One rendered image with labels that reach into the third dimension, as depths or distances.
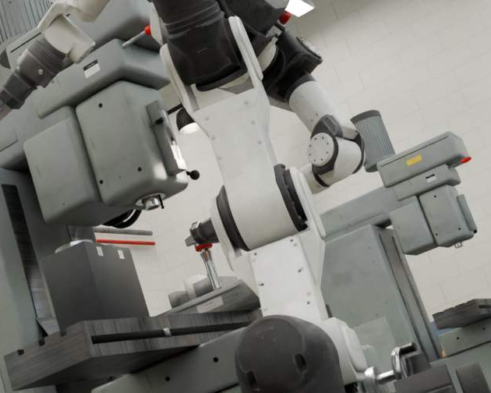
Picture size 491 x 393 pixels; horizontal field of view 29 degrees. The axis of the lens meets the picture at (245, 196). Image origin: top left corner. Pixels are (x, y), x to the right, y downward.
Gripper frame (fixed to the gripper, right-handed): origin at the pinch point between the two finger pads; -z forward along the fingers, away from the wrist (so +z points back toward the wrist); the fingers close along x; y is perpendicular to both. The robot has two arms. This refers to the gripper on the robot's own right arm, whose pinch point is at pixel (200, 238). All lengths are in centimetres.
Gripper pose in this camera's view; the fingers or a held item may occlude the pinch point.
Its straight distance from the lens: 255.1
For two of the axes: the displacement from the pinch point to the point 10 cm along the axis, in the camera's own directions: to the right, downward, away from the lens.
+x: -6.8, 0.3, -7.3
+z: 6.6, -4.0, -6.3
